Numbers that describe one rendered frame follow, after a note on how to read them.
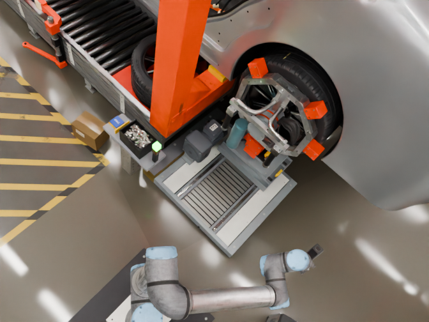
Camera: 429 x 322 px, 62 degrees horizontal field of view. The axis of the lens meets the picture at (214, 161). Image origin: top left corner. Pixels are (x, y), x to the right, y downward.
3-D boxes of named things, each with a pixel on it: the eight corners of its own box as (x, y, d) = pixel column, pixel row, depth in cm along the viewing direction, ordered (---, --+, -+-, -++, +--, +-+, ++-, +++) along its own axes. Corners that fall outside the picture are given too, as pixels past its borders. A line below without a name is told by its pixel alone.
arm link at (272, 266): (260, 280, 161) (288, 276, 158) (256, 254, 166) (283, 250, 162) (265, 282, 169) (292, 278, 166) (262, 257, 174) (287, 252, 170)
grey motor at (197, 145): (229, 144, 296) (240, 120, 266) (194, 174, 277) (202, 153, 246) (213, 129, 299) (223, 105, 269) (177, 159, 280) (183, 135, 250)
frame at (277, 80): (292, 162, 240) (332, 117, 193) (286, 168, 237) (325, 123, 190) (233, 110, 250) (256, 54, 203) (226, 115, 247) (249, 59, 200)
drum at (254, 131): (281, 126, 226) (289, 114, 214) (260, 145, 217) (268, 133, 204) (264, 112, 229) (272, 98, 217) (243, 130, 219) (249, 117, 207)
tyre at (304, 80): (369, 94, 199) (280, 21, 210) (348, 117, 188) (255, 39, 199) (315, 150, 256) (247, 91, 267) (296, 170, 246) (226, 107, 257)
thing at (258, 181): (288, 165, 298) (293, 160, 290) (262, 192, 282) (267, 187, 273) (244, 126, 307) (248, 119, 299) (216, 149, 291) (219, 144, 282)
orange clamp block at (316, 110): (315, 112, 201) (328, 111, 194) (307, 120, 198) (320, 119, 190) (309, 101, 199) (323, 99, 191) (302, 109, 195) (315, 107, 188)
